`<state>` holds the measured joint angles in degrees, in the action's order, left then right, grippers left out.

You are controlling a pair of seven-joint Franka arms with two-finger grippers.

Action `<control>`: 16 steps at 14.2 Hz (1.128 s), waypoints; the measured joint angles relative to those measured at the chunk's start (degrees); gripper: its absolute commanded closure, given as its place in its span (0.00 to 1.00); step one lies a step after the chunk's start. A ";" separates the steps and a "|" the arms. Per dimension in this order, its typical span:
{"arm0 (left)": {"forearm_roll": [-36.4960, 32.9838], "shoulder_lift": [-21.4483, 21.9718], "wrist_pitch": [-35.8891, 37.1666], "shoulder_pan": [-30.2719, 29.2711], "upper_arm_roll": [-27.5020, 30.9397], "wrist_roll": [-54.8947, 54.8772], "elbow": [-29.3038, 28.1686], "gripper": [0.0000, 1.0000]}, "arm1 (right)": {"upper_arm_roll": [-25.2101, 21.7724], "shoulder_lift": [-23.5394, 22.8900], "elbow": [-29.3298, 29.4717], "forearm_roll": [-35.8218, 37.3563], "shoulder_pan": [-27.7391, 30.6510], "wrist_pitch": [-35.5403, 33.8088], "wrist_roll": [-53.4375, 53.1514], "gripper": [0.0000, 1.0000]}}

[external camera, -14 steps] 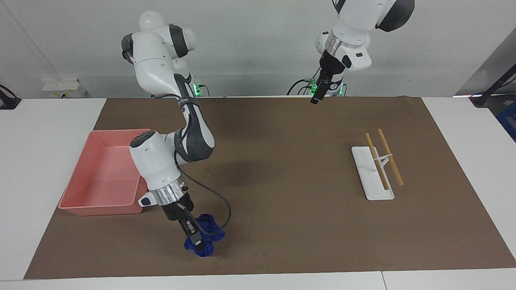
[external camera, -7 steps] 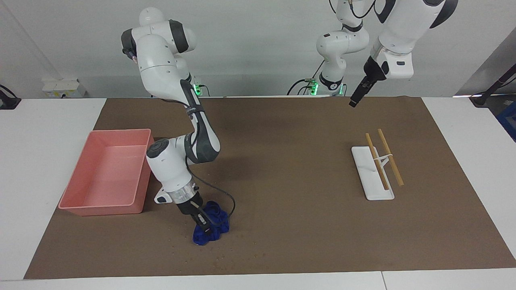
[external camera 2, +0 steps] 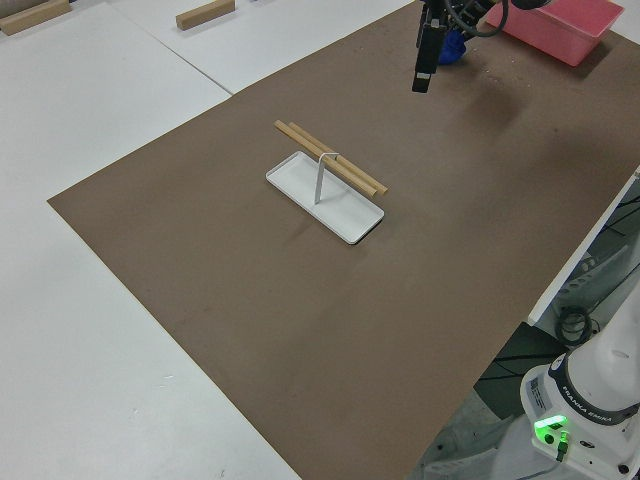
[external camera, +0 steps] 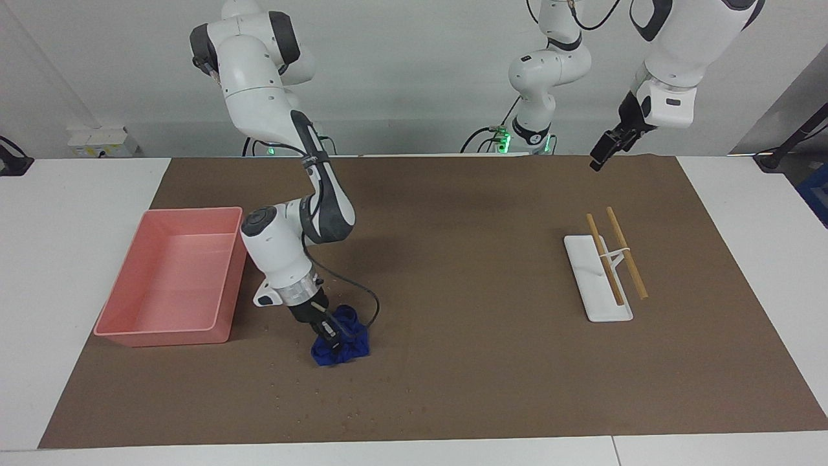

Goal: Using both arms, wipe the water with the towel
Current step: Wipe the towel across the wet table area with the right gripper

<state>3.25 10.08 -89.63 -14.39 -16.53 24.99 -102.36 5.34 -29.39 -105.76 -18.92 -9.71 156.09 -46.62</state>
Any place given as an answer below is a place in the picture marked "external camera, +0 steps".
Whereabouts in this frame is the pink plastic bin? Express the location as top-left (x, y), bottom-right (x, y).
top-left (94, 206), bottom-right (250, 348)

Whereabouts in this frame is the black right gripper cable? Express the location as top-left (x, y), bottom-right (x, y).
top-left (300, 148), bottom-right (382, 328)

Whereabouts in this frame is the wooden rack rod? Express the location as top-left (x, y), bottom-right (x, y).
top-left (585, 213), bottom-right (626, 307)
top-left (605, 206), bottom-right (649, 300)

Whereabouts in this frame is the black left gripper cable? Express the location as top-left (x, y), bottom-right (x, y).
top-left (527, 0), bottom-right (623, 32)

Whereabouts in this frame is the white power strip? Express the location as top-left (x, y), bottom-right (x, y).
top-left (67, 127), bottom-right (140, 158)

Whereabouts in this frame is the blue towel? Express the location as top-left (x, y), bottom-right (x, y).
top-left (310, 305), bottom-right (371, 368)

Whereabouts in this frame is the black base cable bundle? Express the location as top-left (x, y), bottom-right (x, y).
top-left (242, 131), bottom-right (338, 158)
top-left (460, 96), bottom-right (519, 155)

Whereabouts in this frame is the brown table mat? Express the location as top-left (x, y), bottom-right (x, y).
top-left (38, 155), bottom-right (828, 450)

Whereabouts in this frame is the blue box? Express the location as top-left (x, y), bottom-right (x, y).
top-left (796, 161), bottom-right (828, 228)

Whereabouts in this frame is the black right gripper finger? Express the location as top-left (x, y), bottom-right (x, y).
top-left (314, 311), bottom-right (347, 354)

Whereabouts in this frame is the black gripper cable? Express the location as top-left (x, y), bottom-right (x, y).
top-left (300, 148), bottom-right (382, 328)
top-left (527, 0), bottom-right (623, 32)

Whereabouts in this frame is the white rack base tray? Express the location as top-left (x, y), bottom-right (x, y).
top-left (563, 234), bottom-right (635, 323)

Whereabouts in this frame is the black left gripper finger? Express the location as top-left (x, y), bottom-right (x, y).
top-left (589, 132), bottom-right (629, 173)

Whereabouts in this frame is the white rack wire bracket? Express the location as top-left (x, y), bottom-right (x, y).
top-left (598, 247), bottom-right (632, 270)

